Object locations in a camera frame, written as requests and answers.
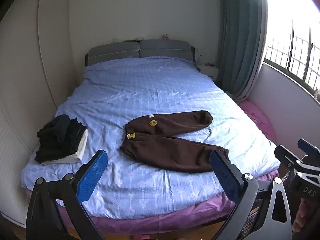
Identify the barred window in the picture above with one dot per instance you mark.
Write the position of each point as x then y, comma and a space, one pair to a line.
292, 42

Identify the small pink ornament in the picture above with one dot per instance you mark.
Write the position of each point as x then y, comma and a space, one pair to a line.
165, 37

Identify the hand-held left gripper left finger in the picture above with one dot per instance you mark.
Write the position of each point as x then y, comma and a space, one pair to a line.
92, 176

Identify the pink blanket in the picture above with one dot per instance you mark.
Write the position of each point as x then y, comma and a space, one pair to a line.
257, 118

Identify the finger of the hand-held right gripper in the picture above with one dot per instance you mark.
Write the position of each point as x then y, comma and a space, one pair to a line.
287, 155
308, 148

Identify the bed with blue sheet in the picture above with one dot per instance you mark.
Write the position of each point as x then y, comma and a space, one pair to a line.
140, 100

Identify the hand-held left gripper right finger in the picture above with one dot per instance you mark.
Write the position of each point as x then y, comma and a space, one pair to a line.
224, 177

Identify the purple bed skirt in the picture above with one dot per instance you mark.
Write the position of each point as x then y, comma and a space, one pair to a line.
155, 223

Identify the stack of dark folded clothes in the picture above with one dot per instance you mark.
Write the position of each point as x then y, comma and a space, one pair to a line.
58, 137

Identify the white nightstand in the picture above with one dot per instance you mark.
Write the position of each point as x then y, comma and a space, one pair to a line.
208, 72

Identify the teal curtain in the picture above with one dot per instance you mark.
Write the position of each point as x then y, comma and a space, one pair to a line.
240, 40

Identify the brown pants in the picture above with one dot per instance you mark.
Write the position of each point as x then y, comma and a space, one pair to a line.
165, 142

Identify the white wardrobe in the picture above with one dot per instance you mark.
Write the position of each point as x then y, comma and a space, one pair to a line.
27, 80

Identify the person's right hand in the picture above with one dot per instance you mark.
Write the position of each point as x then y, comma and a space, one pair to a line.
303, 212

